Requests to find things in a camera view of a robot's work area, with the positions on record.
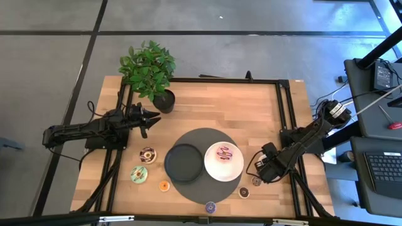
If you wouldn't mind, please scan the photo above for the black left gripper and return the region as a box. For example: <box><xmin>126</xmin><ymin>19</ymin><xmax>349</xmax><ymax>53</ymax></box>
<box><xmin>127</xmin><ymin>102</ymin><xmax>162</xmax><ymax>139</ymax></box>

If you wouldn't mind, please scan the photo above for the large chocolate iced donut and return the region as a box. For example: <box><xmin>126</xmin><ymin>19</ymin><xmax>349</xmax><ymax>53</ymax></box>
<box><xmin>139</xmin><ymin>146</ymin><xmax>158</xmax><ymax>165</ymax></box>

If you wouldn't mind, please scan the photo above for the large green iced donut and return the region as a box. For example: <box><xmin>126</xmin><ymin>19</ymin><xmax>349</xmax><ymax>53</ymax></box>
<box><xmin>130</xmin><ymin>165</ymin><xmax>149</xmax><ymax>185</ymax></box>

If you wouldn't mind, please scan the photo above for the black plant pot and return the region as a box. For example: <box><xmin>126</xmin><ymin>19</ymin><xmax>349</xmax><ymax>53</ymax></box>
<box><xmin>152</xmin><ymin>89</ymin><xmax>176</xmax><ymax>114</ymax></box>

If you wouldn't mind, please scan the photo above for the small dark chocolate donut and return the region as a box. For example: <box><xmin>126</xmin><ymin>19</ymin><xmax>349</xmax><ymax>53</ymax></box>
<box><xmin>237</xmin><ymin>186</ymin><xmax>251</xmax><ymax>200</ymax></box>

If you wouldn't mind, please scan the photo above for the white round plate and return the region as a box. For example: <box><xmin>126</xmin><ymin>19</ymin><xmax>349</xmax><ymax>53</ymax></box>
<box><xmin>204</xmin><ymin>141</ymin><xmax>245</xmax><ymax>183</ymax></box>

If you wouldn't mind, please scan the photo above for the green leafy artificial plant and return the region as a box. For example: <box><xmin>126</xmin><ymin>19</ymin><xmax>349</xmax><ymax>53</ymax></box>
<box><xmin>118</xmin><ymin>40</ymin><xmax>177</xmax><ymax>103</ymax></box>

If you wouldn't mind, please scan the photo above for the large pink iced donut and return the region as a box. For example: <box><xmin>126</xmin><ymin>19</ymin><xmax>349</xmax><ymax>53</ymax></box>
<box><xmin>215</xmin><ymin>146</ymin><xmax>234</xmax><ymax>161</ymax></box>

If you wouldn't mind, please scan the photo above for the black round plate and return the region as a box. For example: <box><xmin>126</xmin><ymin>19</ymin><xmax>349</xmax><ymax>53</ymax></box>
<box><xmin>163</xmin><ymin>143</ymin><xmax>205</xmax><ymax>185</ymax></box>

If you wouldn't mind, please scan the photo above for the round dark grey woven placemat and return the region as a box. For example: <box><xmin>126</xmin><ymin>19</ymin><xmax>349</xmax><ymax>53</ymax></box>
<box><xmin>169</xmin><ymin>127</ymin><xmax>243</xmax><ymax>205</ymax></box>

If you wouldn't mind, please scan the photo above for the dark grey desk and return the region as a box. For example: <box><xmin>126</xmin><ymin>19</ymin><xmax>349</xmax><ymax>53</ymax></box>
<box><xmin>344</xmin><ymin>58</ymin><xmax>402</xmax><ymax>141</ymax></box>
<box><xmin>350</xmin><ymin>136</ymin><xmax>402</xmax><ymax>219</ymax></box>

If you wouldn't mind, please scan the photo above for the black keyboard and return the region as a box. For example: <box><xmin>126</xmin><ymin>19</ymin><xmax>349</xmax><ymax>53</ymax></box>
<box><xmin>364</xmin><ymin>151</ymin><xmax>402</xmax><ymax>200</ymax></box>

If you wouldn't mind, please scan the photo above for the white thin rod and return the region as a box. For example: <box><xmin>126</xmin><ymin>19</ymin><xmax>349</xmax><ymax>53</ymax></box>
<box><xmin>350</xmin><ymin>83</ymin><xmax>402</xmax><ymax>119</ymax></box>

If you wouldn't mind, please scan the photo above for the black overhead beam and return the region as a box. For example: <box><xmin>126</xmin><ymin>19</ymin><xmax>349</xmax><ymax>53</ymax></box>
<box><xmin>0</xmin><ymin>212</ymin><xmax>402</xmax><ymax>226</ymax></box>

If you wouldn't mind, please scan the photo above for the black power adapter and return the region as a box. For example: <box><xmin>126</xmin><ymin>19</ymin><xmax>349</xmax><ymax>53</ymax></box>
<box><xmin>372</xmin><ymin>61</ymin><xmax>394</xmax><ymax>92</ymax></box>

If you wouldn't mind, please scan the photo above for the black diagonal pole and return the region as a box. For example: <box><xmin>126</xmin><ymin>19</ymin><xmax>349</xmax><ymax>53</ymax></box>
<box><xmin>357</xmin><ymin>26</ymin><xmax>402</xmax><ymax>70</ymax></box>

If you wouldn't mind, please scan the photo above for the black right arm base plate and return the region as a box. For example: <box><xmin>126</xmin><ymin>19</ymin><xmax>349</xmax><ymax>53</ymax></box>
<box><xmin>279</xmin><ymin>127</ymin><xmax>326</xmax><ymax>154</ymax></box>

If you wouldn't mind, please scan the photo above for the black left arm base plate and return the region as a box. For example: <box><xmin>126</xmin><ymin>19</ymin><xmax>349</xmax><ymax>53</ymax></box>
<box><xmin>84</xmin><ymin>127</ymin><xmax>130</xmax><ymax>151</ymax></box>

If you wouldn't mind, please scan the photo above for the silver metal bracket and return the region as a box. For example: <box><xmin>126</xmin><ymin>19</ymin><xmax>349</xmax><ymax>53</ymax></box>
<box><xmin>272</xmin><ymin>218</ymin><xmax>310</xmax><ymax>226</ymax></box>
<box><xmin>99</xmin><ymin>215</ymin><xmax>135</xmax><ymax>223</ymax></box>

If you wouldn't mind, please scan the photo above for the black aluminium table frame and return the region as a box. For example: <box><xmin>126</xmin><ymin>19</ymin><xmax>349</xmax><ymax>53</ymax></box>
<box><xmin>70</xmin><ymin>77</ymin><xmax>339</xmax><ymax>220</ymax></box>

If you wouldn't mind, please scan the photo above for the red handled screwdriver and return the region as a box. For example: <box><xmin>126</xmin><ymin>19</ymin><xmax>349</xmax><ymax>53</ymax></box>
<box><xmin>378</xmin><ymin>105</ymin><xmax>402</xmax><ymax>131</ymax></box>

